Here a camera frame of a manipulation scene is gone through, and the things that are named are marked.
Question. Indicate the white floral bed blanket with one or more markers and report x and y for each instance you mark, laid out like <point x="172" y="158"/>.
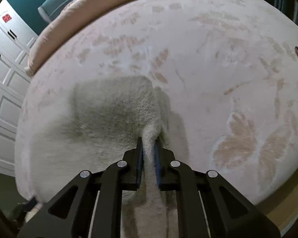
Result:
<point x="228" y="67"/>

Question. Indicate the teal padded headboard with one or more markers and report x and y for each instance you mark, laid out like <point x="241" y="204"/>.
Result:
<point x="62" y="0"/>

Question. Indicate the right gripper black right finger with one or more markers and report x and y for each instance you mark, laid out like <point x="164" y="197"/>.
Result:
<point x="208" y="205"/>

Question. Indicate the cream knitted sweater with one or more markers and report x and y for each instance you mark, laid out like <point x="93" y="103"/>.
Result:
<point x="91" y="126"/>

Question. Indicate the white wardrobe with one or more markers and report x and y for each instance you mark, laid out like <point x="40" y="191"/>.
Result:
<point x="16" y="40"/>

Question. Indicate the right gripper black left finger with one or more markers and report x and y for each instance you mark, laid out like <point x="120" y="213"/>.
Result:
<point x="90" y="204"/>

